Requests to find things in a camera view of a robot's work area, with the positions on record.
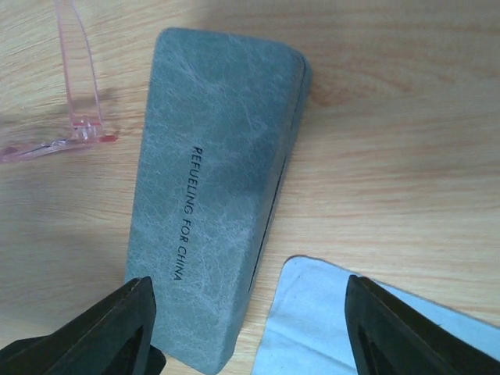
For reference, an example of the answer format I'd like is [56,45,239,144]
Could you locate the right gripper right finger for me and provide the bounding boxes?
[345,275,499,374]

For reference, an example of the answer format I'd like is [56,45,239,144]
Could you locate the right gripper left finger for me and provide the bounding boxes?
[1,277,166,374]

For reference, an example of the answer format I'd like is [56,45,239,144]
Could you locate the light blue cleaning cloth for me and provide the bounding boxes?
[252,256,499,375]

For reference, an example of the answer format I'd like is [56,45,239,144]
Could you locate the grey glasses case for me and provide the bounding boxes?
[125,28,312,374]

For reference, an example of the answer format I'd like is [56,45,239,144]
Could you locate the pink sunglasses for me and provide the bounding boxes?
[1,1,116,163]

